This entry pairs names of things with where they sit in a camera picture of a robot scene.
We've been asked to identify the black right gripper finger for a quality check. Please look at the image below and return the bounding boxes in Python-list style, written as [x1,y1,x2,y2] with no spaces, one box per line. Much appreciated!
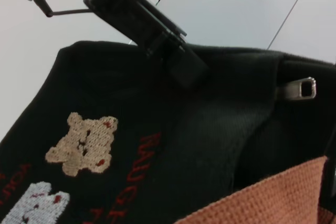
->
[320,152,336,209]

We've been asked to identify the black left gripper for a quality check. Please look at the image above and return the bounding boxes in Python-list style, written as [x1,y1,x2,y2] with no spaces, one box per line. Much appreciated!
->
[83,0,211,89]

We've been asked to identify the rectangular metal zipper pull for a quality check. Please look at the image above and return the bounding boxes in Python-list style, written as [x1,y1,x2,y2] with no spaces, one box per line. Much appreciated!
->
[275,76,318,101]

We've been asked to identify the black food bag brown straps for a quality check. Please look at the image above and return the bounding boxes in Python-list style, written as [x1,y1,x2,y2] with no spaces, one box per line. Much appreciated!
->
[0,40,336,224]

